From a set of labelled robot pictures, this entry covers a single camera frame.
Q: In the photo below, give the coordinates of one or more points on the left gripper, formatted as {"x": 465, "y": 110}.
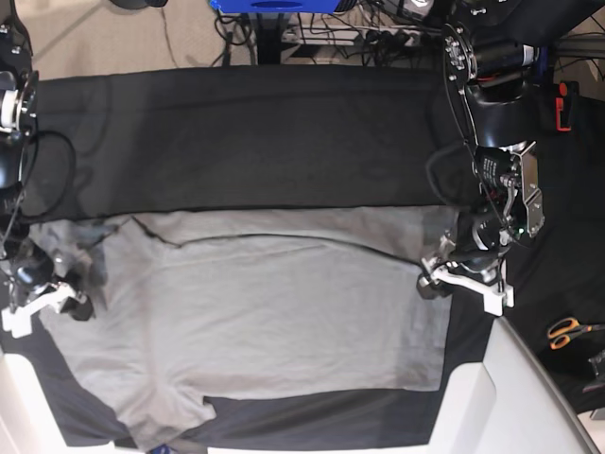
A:
{"x": 513, "y": 213}

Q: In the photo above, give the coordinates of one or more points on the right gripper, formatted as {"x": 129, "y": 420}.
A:
{"x": 30, "y": 269}

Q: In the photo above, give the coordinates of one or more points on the grey T-shirt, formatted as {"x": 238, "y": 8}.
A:
{"x": 247, "y": 305}

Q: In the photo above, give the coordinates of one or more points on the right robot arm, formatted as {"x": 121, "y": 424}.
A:
{"x": 20, "y": 142}

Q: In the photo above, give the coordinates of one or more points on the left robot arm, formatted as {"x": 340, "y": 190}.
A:
{"x": 498, "y": 63}

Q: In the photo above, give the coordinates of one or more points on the white bin left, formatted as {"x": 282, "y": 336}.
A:
{"x": 27, "y": 423}

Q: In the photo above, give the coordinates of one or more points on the white bin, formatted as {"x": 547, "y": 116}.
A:
{"x": 506, "y": 403}
{"x": 27, "y": 423}

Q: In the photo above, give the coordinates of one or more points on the white bin right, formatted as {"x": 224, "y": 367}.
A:
{"x": 506, "y": 403}

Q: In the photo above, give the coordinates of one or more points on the black metal object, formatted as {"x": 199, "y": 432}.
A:
{"x": 597, "y": 365}

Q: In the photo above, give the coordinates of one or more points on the black table cloth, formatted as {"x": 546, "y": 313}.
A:
{"x": 312, "y": 136}

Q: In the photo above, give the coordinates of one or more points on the red blue front clamp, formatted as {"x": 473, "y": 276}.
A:
{"x": 162, "y": 449}

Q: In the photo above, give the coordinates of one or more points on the red black clamp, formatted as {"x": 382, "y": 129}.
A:
{"x": 566, "y": 94}

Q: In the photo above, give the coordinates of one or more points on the blue stand base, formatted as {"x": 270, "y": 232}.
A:
{"x": 274, "y": 6}

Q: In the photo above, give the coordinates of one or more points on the orange handled scissors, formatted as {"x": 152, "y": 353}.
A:
{"x": 561, "y": 333}

